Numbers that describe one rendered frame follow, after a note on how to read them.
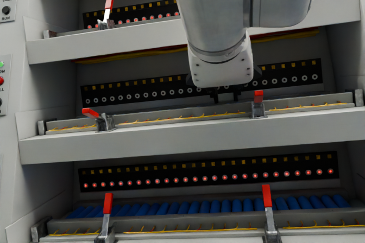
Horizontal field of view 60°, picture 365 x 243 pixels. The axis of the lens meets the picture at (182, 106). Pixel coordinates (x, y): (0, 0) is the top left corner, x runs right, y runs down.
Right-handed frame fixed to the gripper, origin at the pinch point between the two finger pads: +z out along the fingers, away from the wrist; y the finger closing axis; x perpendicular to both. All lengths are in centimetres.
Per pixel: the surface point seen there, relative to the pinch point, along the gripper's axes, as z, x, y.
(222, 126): -5.4, 9.4, 0.7
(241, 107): -1.7, 4.5, -2.8
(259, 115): -2.9, 6.9, -5.4
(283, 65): 6.7, -8.3, -12.4
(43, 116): -0.1, 1.8, 37.1
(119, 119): -1.5, 4.7, 20.0
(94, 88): 7.1, -8.1, 30.6
